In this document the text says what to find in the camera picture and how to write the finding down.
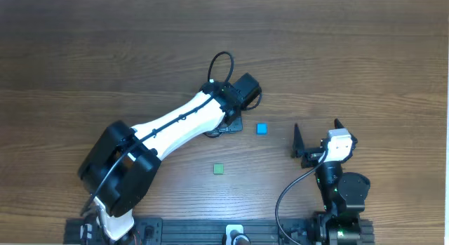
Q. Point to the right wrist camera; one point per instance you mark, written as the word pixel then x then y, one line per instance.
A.
pixel 339 145

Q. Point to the green cube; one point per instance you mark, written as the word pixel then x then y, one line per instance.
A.
pixel 218 168

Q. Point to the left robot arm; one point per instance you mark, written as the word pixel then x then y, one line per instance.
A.
pixel 182 127

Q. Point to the mounting rail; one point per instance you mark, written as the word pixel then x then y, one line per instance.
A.
pixel 210 232

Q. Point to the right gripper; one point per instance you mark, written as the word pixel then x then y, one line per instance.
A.
pixel 312 156

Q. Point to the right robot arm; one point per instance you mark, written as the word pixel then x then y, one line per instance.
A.
pixel 350 190

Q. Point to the blue cube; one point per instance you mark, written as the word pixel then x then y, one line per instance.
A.
pixel 261 128

